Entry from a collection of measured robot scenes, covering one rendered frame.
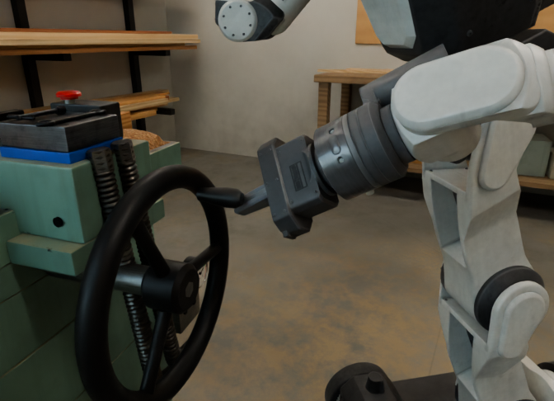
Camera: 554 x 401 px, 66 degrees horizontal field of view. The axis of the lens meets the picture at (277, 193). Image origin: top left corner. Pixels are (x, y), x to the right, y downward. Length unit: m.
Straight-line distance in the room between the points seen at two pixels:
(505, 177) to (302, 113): 3.21
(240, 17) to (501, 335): 0.77
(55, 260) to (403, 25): 0.54
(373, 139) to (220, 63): 3.84
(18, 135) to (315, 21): 3.38
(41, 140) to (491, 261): 0.74
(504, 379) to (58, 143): 0.94
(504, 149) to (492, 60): 0.35
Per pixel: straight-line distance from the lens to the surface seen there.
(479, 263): 0.87
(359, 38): 3.65
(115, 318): 0.77
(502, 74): 0.41
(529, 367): 1.28
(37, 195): 0.55
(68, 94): 0.61
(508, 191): 0.79
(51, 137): 0.52
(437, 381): 1.40
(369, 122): 0.44
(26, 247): 0.56
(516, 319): 0.91
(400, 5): 0.66
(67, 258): 0.52
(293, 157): 0.49
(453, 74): 0.42
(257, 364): 1.63
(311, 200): 0.46
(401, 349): 1.75
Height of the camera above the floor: 1.09
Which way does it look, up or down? 20 degrees down
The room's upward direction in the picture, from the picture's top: straight up
